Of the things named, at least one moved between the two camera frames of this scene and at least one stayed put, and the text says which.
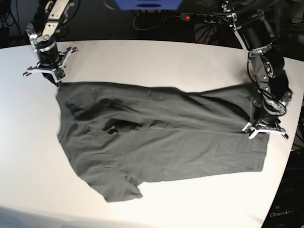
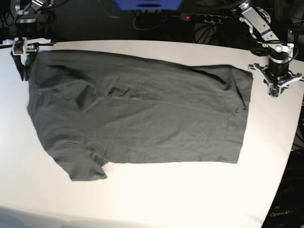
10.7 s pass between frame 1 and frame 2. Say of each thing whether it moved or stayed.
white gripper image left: moved
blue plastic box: stayed
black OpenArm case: stayed
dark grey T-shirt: moved
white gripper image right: moved
